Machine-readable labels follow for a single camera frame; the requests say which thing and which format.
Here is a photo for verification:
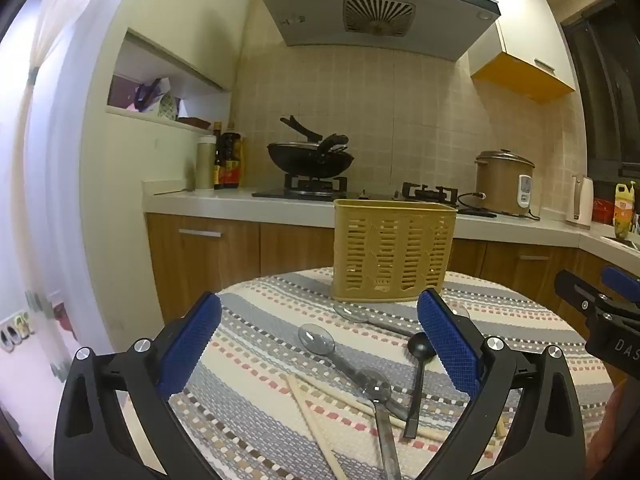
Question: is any black plastic spoon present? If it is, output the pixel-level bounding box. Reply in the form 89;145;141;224
402;331;437;440

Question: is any black wok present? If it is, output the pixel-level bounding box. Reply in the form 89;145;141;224
266;141;355;180

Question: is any white and yellow wall cabinet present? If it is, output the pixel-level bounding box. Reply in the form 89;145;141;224
469;0;578;104

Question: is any dark window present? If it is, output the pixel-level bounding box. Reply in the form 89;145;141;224
560;0;640;177

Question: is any white curtain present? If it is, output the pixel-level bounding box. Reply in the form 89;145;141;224
10;0;88;371

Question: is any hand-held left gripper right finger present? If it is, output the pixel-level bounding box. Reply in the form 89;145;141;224
415;287;586;480

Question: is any beige tall canister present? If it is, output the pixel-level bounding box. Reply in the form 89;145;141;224
195;135;217;196

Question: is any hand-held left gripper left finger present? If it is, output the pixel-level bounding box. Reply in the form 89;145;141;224
52;290;223;480

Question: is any white electric kettle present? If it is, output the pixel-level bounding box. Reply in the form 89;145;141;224
566;174;595;226

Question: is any black spatula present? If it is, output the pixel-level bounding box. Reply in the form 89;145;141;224
279;115;324;142

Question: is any patterned box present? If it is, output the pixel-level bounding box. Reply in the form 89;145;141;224
158;93;181;120

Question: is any black gas stove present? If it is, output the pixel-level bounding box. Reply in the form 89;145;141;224
251;174;498;219

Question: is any purple bag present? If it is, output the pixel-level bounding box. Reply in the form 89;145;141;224
133;78;171;111

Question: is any large dark sauce bottle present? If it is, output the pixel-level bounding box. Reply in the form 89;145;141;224
220;122;242;189

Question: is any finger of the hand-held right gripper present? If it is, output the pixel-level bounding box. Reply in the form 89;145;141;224
555;269;609;312
601;265;640;312

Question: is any brown rice cooker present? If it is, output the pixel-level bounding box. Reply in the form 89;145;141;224
474;149;536;216

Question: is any grey range hood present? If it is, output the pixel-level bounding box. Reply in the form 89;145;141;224
256;0;501;63

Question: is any metal spoon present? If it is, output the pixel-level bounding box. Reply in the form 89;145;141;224
357;369;402;480

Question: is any person's right forearm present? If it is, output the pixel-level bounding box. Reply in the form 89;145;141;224
587;380;640;480

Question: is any yellow detergent bottle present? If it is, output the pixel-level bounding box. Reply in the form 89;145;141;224
613;181;637;237

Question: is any yellow plastic utensil basket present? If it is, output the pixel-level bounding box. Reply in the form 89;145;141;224
330;199;458;305

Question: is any black power cable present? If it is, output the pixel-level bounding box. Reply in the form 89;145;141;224
457;192;542;221

